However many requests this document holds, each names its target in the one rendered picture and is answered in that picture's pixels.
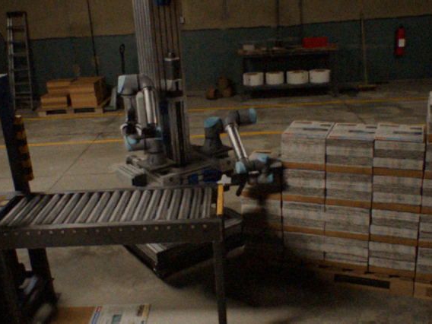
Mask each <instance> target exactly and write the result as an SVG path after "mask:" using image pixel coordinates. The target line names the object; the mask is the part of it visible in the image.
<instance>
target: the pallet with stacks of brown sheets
mask: <svg viewBox="0 0 432 324"><path fill-rule="evenodd" d="M105 80H106V79H105V76H102V77H89V78H80V79H79V80H76V78H63V79H52V80H51V81H48V82H47V88H48V91H49V94H46V95H44V96H43V97H41V98H40V99H41V104H42V107H41V108H39V109H38V114H39V118H43V117H44V116H72V115H87V114H101V113H104V107H105V106H108V103H109V102H110V99H111V97H107V95H108V92H107V90H106V82H105ZM82 108H94V109H95V112H88V113H76V111H75V109H82ZM53 110H66V112H67V113H60V114H49V113H51V111H53Z"/></svg>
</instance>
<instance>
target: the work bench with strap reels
mask: <svg viewBox="0 0 432 324"><path fill-rule="evenodd" d="M292 47H294V48H296V49H284V48H276V47H273V50H274V52H272V56H296V55H309V54H323V53H328V54H329V62H328V69H313V70H309V74H308V71H304V70H296V71H288V72H287V80H284V79H283V72H282V71H270V72H267V73H266V81H264V75H263V72H247V73H243V58H256V57H270V56H271V52H266V51H265V50H266V49H267V48H257V49H254V50H244V49H238V53H239V56H240V78H241V95H240V96H242V101H241V102H246V101H245V97H244V96H245V94H244V91H255V90H270V89H284V88H299V87H326V86H328V90H327V91H332V90H331V86H334V96H333V97H337V98H339V96H338V90H337V73H338V50H339V47H337V46H335V47H333V48H330V47H329V44H327V37H319V36H313V37H307V38H303V39H302V46H292ZM244 51H247V52H244ZM332 53H334V54H335V64H334V80H332V79H331V57H332ZM308 75H309V78H308Z"/></svg>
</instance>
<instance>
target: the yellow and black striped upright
mask: <svg viewBox="0 0 432 324"><path fill-rule="evenodd" d="M13 121H14V128H15V132H16V136H17V143H18V148H19V152H20V156H21V163H22V167H23V171H24V178H25V182H30V181H32V180H33V179H34V177H33V168H32V163H31V159H30V152H29V148H28V143H27V136H26V132H25V128H24V121H23V117H22V116H14V117H13Z"/></svg>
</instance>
